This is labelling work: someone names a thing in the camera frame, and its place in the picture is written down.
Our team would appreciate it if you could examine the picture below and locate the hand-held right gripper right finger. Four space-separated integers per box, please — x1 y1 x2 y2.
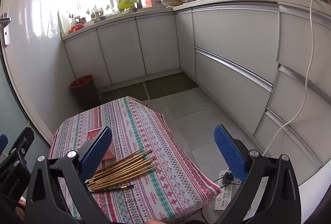
213 124 302 224

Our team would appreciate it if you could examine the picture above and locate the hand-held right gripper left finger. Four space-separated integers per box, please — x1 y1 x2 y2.
25 126 114 224

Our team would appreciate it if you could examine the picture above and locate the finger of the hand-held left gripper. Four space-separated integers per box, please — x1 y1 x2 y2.
5 127 35 169
0 134 8 156

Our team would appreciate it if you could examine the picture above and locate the pink perforated square holder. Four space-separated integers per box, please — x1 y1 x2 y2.
86 129 115 161

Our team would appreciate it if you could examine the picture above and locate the bundle of wooden chopsticks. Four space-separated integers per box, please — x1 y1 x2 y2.
85 149 158 191

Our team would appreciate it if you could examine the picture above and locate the black chopstick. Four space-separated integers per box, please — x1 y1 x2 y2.
90 184 134 192

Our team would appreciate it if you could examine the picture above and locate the white power strip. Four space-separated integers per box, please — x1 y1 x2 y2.
214 167 256 211

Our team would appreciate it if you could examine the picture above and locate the patterned red green tablecloth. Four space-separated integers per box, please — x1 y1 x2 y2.
49 96 222 224

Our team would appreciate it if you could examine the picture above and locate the red trash bin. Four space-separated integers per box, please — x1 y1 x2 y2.
69 75 101 111

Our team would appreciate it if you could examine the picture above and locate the brown floor mat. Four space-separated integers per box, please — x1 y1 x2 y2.
101 82 149 103
144 72 199 100

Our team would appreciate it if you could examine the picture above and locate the white cabinet under window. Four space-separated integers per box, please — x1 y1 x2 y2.
63 11 181 85

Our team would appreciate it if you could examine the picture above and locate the white cabinet with drawers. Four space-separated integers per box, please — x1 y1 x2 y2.
174 0 331 186

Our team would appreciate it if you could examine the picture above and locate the metal door latch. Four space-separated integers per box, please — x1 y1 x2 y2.
0 13 11 46

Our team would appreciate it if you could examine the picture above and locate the white cutting board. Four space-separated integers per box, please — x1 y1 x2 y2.
57 11 72 38

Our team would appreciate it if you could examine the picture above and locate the yellow green bag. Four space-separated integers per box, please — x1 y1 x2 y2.
117 0 137 10

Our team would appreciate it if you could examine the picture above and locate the black charger cable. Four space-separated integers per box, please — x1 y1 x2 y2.
204 174 242 187

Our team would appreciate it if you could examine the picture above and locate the white power cable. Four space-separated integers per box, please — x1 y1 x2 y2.
264 0 317 156

